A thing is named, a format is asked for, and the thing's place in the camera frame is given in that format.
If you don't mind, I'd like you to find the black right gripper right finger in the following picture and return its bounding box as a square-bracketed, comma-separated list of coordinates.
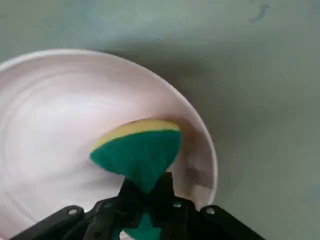
[147, 171, 270, 240]

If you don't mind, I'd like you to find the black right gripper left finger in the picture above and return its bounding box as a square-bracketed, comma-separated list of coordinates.
[9, 178, 149, 240]

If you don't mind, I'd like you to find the pink plate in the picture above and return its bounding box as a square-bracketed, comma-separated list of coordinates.
[0, 48, 218, 240]

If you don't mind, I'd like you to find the green and yellow sponge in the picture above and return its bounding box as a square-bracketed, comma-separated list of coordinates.
[89, 119, 182, 240]

